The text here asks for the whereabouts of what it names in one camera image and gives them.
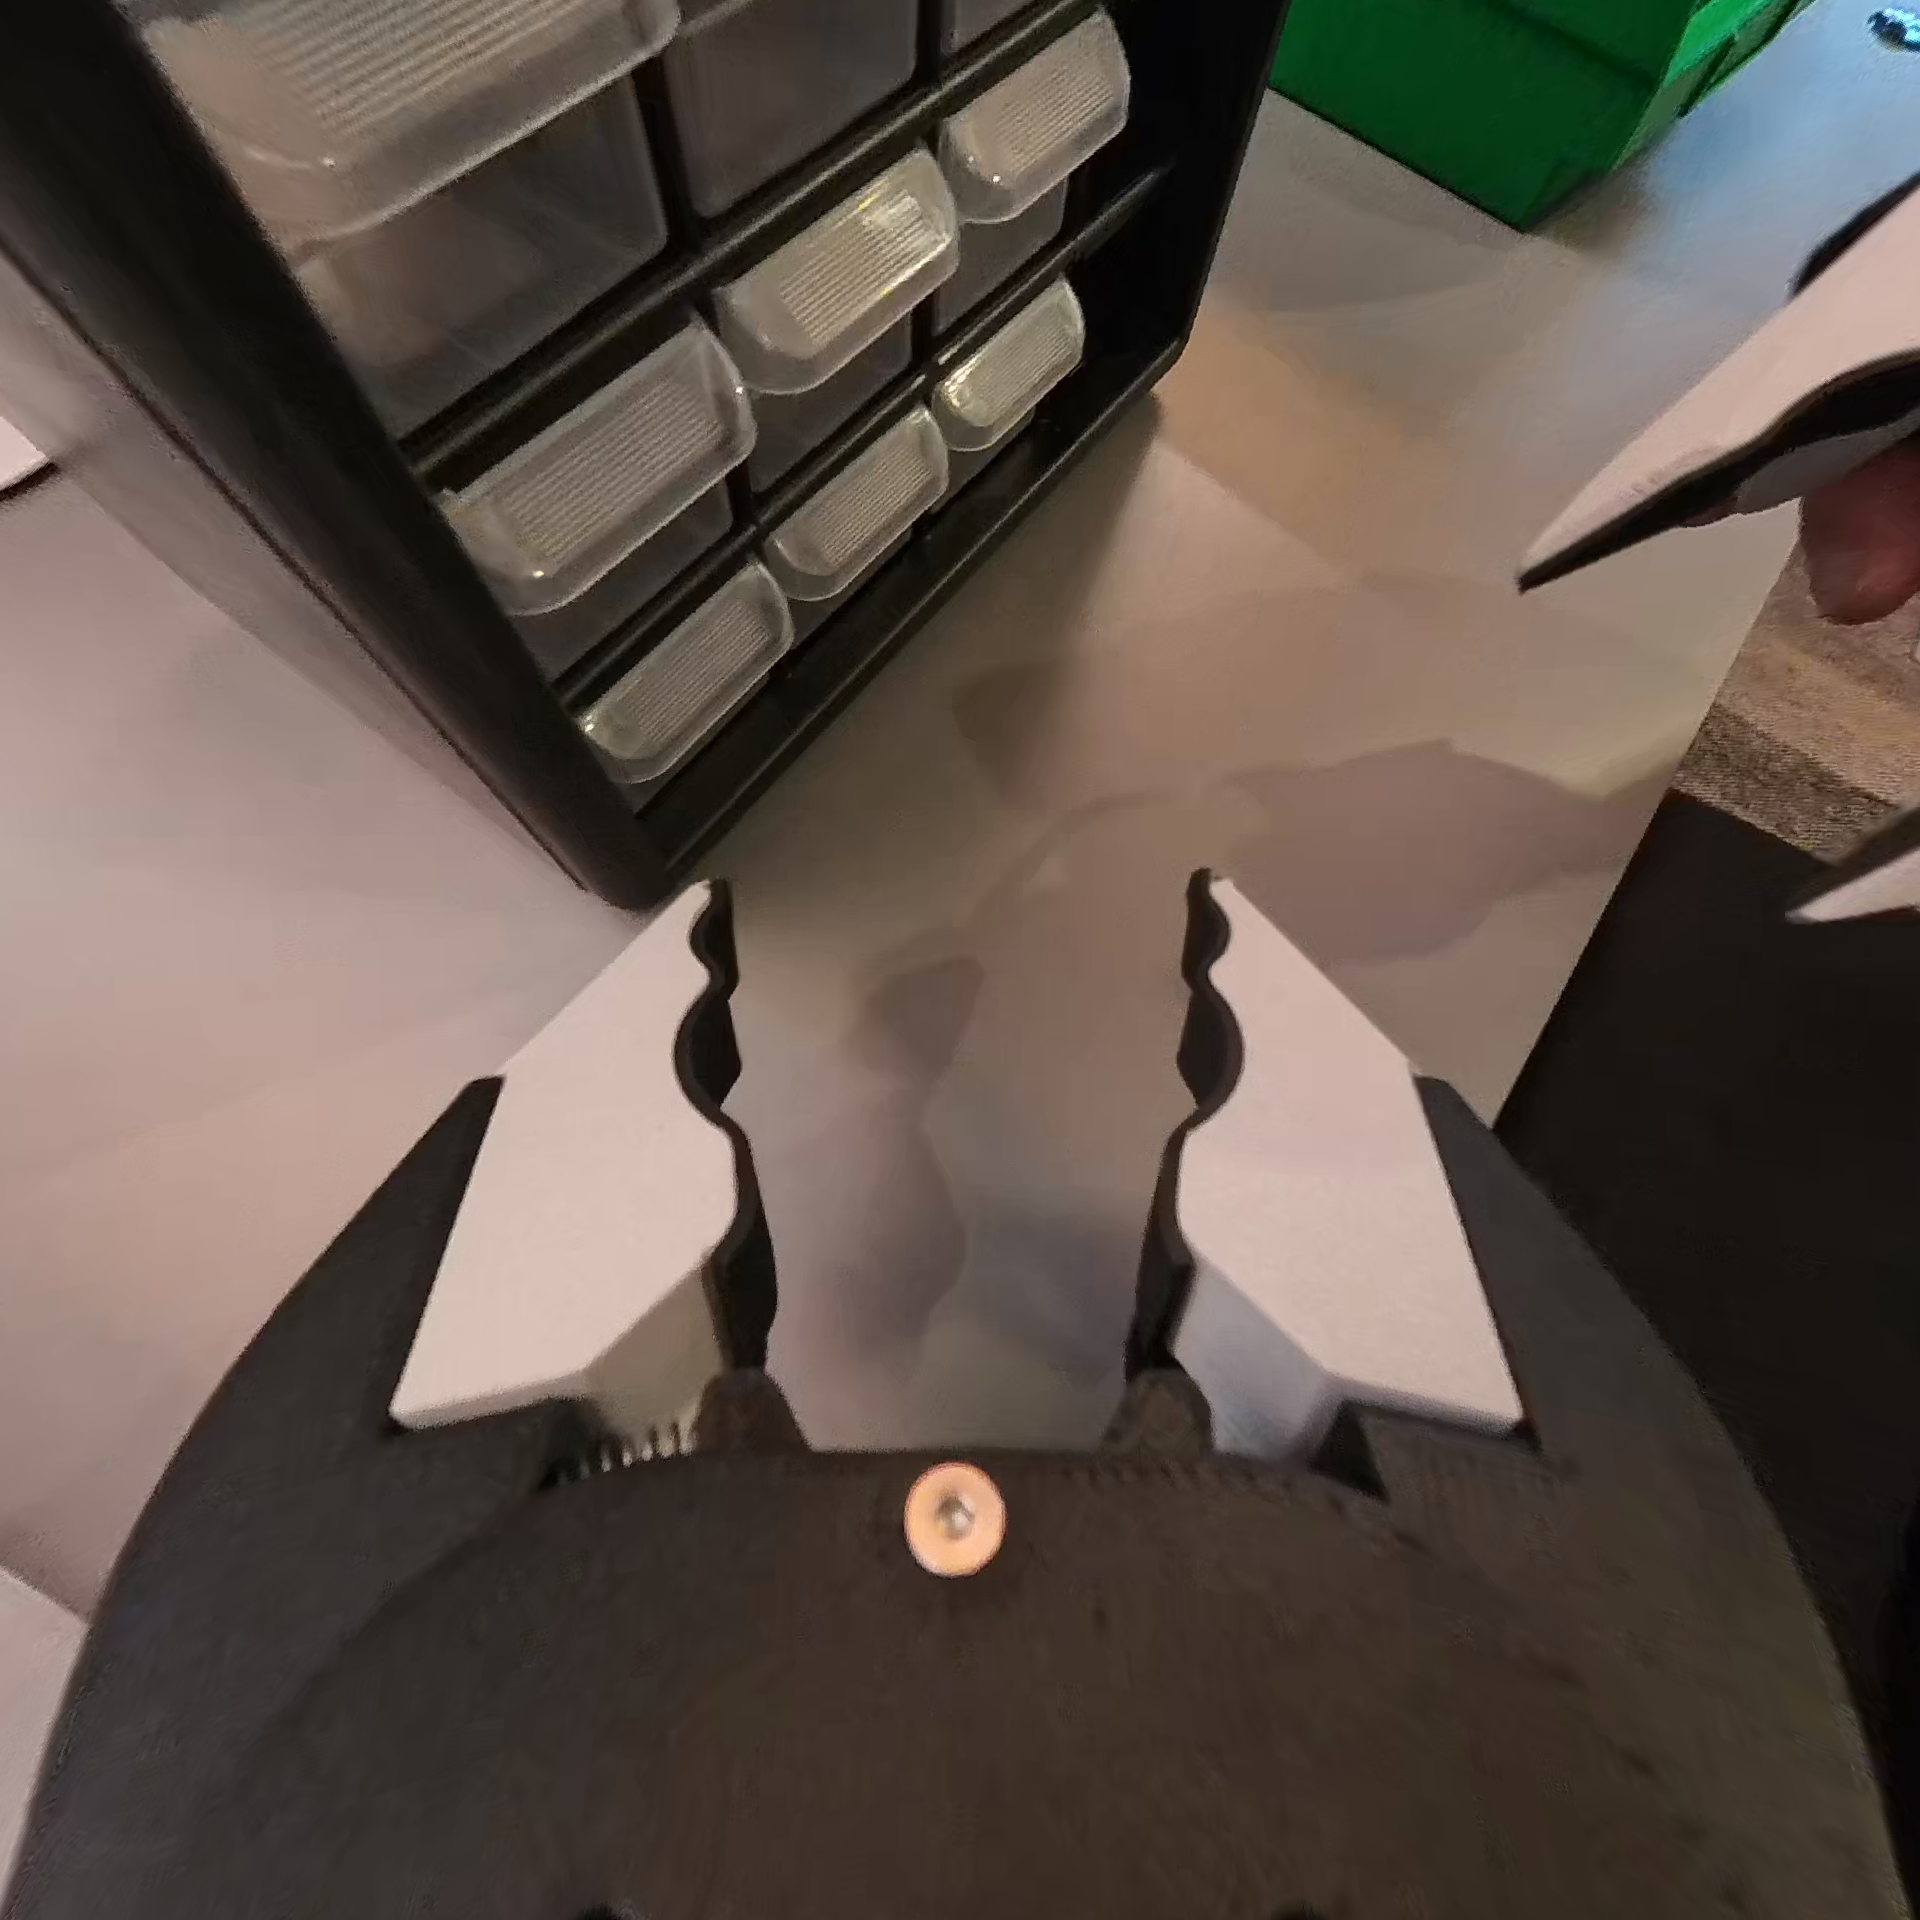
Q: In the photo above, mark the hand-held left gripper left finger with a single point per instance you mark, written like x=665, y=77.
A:
x=585, y=1201

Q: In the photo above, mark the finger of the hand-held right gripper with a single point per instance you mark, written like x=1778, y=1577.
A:
x=1881, y=885
x=1800, y=353

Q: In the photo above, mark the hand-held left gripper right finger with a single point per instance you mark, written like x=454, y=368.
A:
x=1319, y=1201

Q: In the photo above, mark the green plastic bin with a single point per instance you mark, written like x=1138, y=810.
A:
x=1501, y=89

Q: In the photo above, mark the rows of clear drawers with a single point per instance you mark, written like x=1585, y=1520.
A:
x=599, y=451

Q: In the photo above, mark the black drawer cabinet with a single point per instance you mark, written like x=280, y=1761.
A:
x=224, y=451

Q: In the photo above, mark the person's right hand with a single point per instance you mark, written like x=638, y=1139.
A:
x=1875, y=547

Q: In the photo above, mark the white paper sheet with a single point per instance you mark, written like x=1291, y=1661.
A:
x=24, y=458

